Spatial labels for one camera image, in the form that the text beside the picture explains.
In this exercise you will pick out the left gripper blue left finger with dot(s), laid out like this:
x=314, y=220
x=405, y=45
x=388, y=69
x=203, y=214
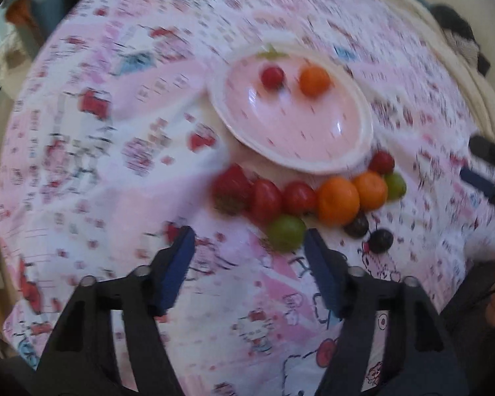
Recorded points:
x=79, y=357

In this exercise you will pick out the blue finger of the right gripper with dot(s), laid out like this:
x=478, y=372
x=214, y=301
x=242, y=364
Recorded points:
x=482, y=148
x=479, y=183

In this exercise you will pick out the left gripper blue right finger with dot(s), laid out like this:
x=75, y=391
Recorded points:
x=418, y=357

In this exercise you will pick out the green grape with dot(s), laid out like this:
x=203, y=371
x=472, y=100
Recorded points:
x=286, y=233
x=396, y=186

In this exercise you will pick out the red strawberry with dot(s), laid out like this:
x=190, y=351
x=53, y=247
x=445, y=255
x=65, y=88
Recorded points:
x=231, y=191
x=382, y=162

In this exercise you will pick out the orange mandarin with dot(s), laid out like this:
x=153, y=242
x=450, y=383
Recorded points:
x=372, y=190
x=338, y=202
x=314, y=81

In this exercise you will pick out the dark purple grape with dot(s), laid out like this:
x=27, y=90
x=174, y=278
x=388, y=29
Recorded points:
x=380, y=241
x=358, y=228

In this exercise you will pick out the red cherry tomato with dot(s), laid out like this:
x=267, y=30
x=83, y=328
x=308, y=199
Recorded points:
x=299, y=199
x=265, y=203
x=272, y=77

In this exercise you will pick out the black clothes pile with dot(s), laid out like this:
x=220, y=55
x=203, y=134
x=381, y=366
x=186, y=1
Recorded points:
x=460, y=36

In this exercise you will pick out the pink strawberry plate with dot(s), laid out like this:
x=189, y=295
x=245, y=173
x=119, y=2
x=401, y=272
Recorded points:
x=330, y=134

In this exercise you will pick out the pink Hello Kitty quilt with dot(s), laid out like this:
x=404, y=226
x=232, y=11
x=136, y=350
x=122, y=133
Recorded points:
x=113, y=145

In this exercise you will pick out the blue orange chair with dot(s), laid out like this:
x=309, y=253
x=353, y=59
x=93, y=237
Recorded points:
x=35, y=20

